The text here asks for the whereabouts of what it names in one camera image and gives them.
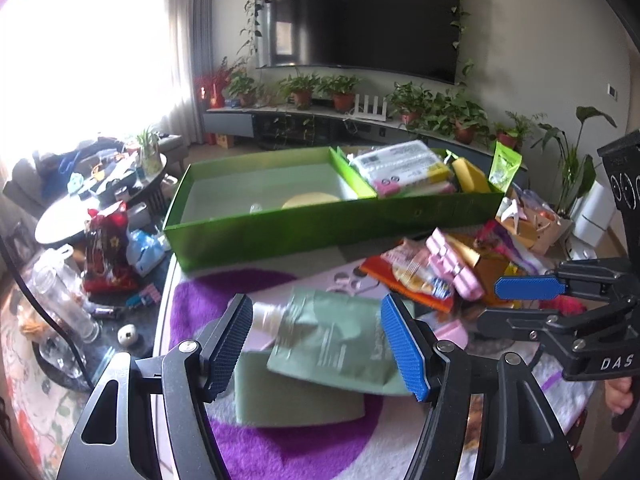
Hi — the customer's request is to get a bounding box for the green cloth pad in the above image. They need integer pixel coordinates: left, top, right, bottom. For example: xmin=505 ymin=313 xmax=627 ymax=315
xmin=233 ymin=351 xmax=366 ymax=428

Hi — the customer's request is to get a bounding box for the green facial mask sachet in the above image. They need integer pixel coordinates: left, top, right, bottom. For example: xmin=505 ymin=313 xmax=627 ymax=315
xmin=267 ymin=287 xmax=409 ymax=396

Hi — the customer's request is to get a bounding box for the yellow round silicone mat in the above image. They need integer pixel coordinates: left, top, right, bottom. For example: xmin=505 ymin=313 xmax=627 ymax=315
xmin=282 ymin=192 xmax=341 ymax=209

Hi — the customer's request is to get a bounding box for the person right hand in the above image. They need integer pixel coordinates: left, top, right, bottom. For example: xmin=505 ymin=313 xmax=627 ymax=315
xmin=604 ymin=377 xmax=634 ymax=415

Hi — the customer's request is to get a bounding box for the yellow gift box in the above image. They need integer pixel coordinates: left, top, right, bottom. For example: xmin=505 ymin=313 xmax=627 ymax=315
xmin=446 ymin=233 xmax=518 ymax=308

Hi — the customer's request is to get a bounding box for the pink hair clip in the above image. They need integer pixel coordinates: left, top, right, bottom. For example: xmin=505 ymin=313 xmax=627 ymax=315
xmin=425 ymin=229 xmax=485 ymax=301

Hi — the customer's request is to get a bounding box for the orange snack packet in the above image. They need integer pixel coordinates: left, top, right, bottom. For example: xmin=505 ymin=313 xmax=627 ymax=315
xmin=359 ymin=238 xmax=456 ymax=313

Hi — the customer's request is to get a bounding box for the yellow sponge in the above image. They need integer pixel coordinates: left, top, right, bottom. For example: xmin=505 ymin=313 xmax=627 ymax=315
xmin=451 ymin=157 xmax=491 ymax=193

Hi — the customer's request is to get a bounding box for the green snack pouch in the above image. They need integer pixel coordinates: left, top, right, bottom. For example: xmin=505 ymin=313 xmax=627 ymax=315
xmin=488 ymin=142 xmax=523 ymax=193

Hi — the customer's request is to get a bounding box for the blue white tissue pack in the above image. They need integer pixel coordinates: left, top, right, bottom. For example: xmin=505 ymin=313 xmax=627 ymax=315
xmin=126 ymin=230 xmax=170 ymax=278

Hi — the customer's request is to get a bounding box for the red snack bag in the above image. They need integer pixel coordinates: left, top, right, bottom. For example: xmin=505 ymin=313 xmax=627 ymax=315
xmin=82 ymin=200 xmax=138 ymax=295

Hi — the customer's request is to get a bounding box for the green tray right box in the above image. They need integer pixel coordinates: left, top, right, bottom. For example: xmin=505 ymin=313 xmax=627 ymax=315
xmin=319 ymin=146 xmax=503 ymax=244

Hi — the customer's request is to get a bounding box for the green tray box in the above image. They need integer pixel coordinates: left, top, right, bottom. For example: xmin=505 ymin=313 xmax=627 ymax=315
xmin=319 ymin=146 xmax=503 ymax=244
xmin=163 ymin=148 xmax=358 ymax=272

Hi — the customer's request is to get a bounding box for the green tray left box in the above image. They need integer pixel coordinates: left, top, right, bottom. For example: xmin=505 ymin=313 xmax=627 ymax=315
xmin=163 ymin=148 xmax=358 ymax=272

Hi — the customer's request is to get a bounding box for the white wipes pack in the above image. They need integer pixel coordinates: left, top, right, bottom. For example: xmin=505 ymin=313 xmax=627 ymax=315
xmin=346 ymin=140 xmax=454 ymax=197

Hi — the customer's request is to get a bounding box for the round dark coffee table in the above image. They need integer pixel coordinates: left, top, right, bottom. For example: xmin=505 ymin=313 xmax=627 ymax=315
xmin=35 ymin=154 xmax=168 ymax=247

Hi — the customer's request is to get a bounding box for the grey footstool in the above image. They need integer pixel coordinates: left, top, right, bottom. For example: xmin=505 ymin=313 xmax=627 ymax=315
xmin=158 ymin=133 xmax=189 ymax=178

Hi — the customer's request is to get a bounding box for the white wifi router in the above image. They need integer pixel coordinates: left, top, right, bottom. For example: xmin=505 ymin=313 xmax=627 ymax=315
xmin=352 ymin=93 xmax=387 ymax=122

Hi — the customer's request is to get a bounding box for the grey sofa with clothes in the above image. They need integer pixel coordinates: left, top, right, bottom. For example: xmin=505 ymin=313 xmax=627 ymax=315
xmin=2 ymin=136 xmax=124 ymax=210

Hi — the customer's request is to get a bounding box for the grey tv cabinet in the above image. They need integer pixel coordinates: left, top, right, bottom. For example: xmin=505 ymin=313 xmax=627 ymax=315
xmin=203 ymin=104 xmax=526 ymax=176

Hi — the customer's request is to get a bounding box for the large black television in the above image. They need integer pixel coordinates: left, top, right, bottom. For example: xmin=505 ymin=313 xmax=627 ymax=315
xmin=254 ymin=0 xmax=460 ymax=84

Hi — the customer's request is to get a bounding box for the black camera cable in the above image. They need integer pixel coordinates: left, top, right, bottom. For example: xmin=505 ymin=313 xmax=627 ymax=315
xmin=0 ymin=234 xmax=97 ymax=391

